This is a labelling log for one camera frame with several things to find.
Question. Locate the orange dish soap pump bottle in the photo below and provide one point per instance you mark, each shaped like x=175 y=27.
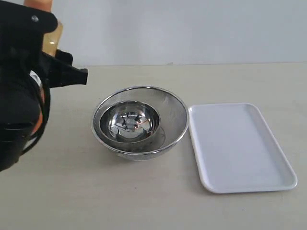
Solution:
x=50 y=45

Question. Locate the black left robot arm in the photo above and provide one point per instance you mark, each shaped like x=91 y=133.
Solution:
x=16 y=140

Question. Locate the white rectangular plastic tray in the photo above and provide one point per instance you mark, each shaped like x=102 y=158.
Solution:
x=235 y=150

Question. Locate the small stainless steel bowl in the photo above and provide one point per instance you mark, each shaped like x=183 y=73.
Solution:
x=129 y=122

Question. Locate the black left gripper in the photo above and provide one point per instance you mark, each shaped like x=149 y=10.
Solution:
x=22 y=31

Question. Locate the steel mesh colander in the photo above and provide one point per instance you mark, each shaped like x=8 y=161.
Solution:
x=174 y=122

